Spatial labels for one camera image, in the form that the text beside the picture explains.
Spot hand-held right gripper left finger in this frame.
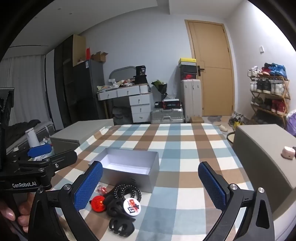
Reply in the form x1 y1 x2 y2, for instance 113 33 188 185
27 160 104 241

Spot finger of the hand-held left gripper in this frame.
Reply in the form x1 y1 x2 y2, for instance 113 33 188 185
14 150 78 177

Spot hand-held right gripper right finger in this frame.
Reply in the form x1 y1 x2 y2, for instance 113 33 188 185
198 161 281 241

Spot black bead bracelet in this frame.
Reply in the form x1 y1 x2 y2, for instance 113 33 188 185
105 183 142 202

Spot white round badge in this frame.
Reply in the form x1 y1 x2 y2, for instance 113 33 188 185
123 197 142 216

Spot grey gift box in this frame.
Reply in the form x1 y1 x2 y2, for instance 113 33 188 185
88 148 160 193

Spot person's left hand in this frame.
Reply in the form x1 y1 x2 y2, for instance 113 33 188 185
0 193 35 234

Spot blue plastic object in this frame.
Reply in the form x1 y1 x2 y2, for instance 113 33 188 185
27 144 52 159

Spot white soap dispenser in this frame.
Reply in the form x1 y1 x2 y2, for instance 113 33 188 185
25 128 41 148

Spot checked bed sheet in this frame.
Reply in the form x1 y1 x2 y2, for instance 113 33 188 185
48 123 275 241

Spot black clothing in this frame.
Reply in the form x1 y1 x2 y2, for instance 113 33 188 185
5 119 41 149

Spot dark cloth bundle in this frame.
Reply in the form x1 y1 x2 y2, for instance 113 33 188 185
113 108 132 126

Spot dark grey fridge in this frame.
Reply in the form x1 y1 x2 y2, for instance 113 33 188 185
73 59 107 121

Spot dark wardrobe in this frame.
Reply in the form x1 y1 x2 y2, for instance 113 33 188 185
45 35 87 132

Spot white curtain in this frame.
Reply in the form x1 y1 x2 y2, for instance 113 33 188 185
0 54 47 130

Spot silver hard suitcase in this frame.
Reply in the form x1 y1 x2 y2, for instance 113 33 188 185
150 108 185 124

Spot small pink gadget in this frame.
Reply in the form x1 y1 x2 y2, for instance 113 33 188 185
281 146 296 160

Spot white upright suitcase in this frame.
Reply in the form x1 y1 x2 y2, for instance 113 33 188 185
181 79 203 123

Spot black and red carton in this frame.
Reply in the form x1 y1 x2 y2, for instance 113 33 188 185
163 99 181 109

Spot heap of mixed small clutter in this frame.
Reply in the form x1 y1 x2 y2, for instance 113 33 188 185
97 79 136 91

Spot white desk with drawers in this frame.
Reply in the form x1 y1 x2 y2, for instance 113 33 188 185
97 84 154 123

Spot wooden door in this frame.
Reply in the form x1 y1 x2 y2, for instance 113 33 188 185
185 20 236 116

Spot purple plastic bag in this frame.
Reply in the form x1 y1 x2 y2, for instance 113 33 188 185
285 110 296 137

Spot grey arched mirror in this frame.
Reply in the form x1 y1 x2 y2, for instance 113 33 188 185
109 66 136 85

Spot open cardboard boxes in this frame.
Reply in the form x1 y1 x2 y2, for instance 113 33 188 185
91 51 109 63

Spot black wrapped flower bouquet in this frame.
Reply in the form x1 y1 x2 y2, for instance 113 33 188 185
151 80 168 101

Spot black shoe box red logo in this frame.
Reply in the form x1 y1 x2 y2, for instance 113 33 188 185
180 72 200 80

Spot rows of shoes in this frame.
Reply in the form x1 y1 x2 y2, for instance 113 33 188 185
247 62 289 115

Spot plain black shoe box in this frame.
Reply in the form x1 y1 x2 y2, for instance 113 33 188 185
179 65 197 74

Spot wooden shoe rack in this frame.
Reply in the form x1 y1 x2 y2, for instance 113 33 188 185
250 75 291 129

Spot black paper bag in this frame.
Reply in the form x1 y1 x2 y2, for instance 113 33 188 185
134 65 148 85

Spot yellow shoe box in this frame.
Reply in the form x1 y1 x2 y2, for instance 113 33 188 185
178 58 196 66

